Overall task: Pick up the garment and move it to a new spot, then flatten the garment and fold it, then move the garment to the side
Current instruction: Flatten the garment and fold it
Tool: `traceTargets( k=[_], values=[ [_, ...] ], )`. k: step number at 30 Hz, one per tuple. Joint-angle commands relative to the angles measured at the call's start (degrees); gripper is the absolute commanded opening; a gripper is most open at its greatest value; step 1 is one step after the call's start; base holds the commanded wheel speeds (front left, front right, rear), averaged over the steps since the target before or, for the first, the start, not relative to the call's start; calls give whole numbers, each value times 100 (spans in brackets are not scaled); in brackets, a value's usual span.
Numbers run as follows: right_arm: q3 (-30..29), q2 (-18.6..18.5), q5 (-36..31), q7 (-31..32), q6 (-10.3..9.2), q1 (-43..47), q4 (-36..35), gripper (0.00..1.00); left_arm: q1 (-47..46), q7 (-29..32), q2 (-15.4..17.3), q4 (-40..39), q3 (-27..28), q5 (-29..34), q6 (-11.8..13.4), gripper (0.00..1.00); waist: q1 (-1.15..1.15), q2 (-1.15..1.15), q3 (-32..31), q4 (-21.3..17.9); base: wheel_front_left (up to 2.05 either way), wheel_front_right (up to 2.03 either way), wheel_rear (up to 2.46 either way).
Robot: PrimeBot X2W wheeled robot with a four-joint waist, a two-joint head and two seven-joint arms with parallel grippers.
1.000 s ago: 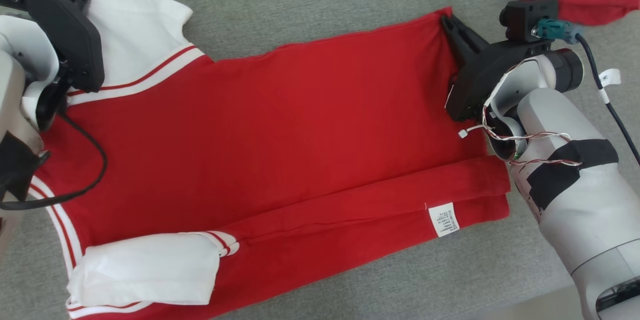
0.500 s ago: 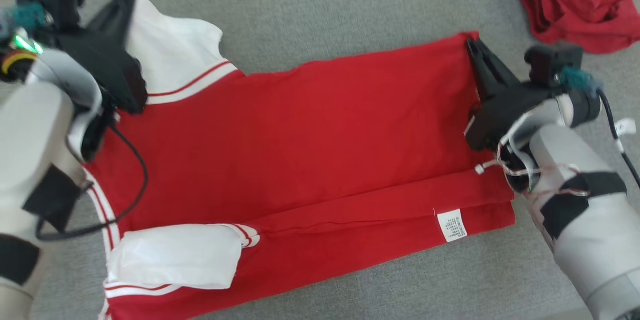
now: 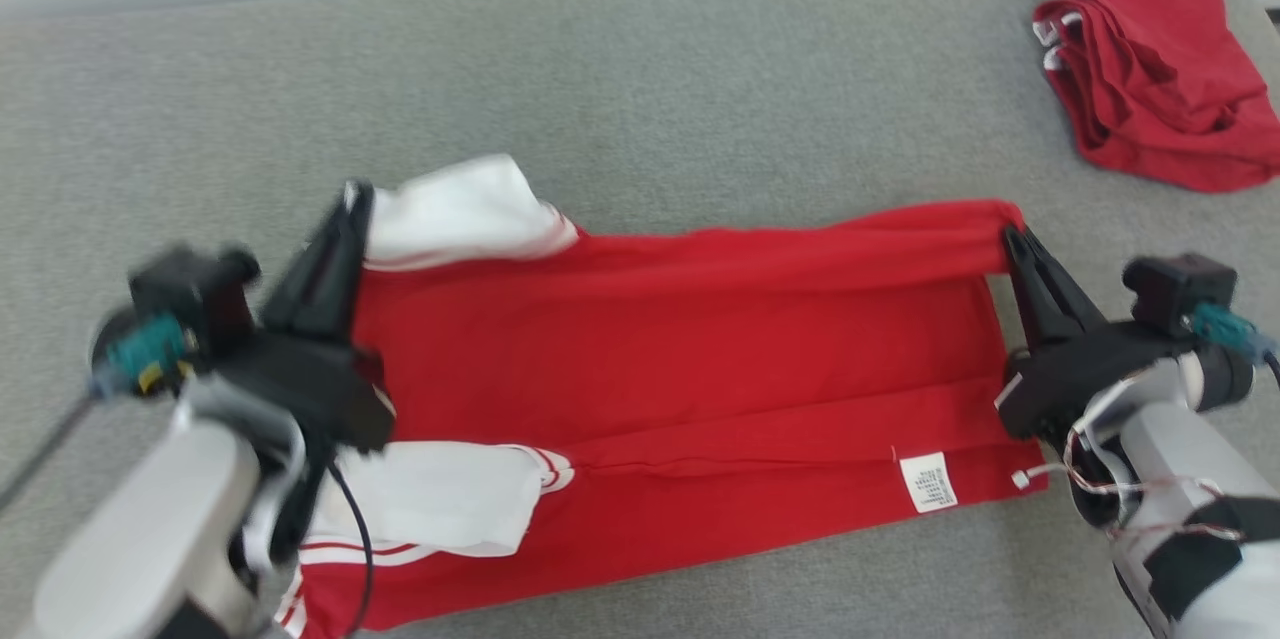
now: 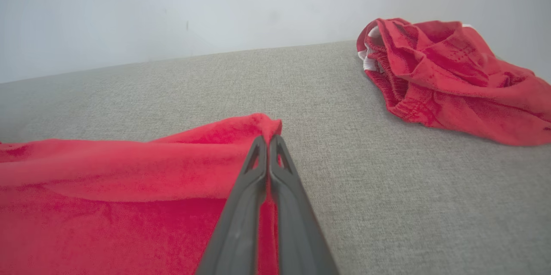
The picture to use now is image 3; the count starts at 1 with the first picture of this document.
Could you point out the white grey robot right arm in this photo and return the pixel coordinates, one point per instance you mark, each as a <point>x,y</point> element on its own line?
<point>1180,459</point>

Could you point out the white grey robot left arm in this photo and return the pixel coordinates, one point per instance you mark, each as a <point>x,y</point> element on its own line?
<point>150,529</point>

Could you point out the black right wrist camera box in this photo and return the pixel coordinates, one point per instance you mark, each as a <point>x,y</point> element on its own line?
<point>1175,289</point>

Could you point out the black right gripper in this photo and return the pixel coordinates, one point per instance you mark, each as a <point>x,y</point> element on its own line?
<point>1080,374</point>

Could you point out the grey fabric sofa cushion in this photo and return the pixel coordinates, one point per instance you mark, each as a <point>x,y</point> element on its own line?
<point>650,89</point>

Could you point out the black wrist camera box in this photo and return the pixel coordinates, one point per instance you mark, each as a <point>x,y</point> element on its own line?
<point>1175,289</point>
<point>190,294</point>

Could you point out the red white shirt with label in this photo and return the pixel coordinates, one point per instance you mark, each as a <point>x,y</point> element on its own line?
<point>680,359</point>

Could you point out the red garment with white trim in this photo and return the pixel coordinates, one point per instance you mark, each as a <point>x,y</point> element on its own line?
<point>1150,89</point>

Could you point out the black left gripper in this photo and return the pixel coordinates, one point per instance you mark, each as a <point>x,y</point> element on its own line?
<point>320,389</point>

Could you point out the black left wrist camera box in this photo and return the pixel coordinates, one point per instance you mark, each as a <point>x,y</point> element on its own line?
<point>190,294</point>

